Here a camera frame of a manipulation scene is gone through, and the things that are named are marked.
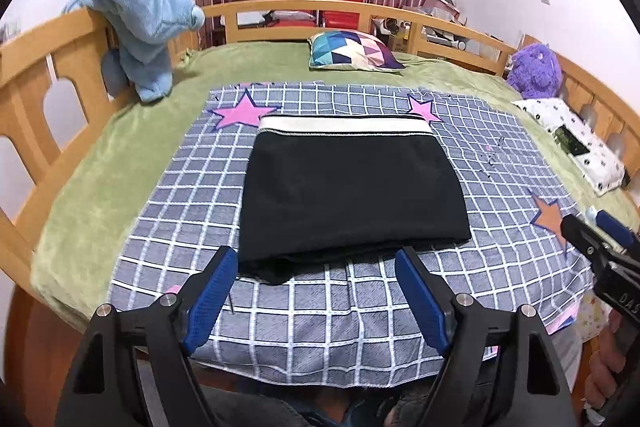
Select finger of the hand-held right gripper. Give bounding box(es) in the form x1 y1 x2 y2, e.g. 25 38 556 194
560 214 614 264
595 209 637 249

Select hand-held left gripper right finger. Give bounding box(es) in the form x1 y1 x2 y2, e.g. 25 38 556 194
394 246 581 427

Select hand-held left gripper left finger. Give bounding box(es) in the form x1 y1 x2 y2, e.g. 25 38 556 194
52 246 240 427

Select black pants with white stripe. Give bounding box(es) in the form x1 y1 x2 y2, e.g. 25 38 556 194
239 114 472 285

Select person's right hand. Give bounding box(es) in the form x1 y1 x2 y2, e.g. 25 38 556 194
585 336 624 411

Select star-print yellow sheet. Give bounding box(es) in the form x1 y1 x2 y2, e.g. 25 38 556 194
575 292 613 343

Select dark green cloth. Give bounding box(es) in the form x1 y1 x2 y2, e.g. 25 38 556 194
552 124 592 158

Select grey grid blanket with stars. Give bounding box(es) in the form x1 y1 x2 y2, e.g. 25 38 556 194
107 79 596 390

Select white flower-print pillow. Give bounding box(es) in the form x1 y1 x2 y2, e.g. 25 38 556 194
511 98 628 196

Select purple plush toy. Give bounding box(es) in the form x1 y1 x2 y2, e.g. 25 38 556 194
506 43 563 100

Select green bed sheet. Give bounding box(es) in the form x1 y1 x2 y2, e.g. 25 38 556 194
30 44 640 333

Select pile of household clutter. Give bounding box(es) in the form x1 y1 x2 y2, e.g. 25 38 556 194
372 0 506 62

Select geometric patterned pillow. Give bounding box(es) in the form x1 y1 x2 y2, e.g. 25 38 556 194
307 31 407 72

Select light blue towel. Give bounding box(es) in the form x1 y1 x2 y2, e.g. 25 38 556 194
62 0 206 104

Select wooden bed frame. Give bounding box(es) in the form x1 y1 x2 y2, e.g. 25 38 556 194
0 0 640 408

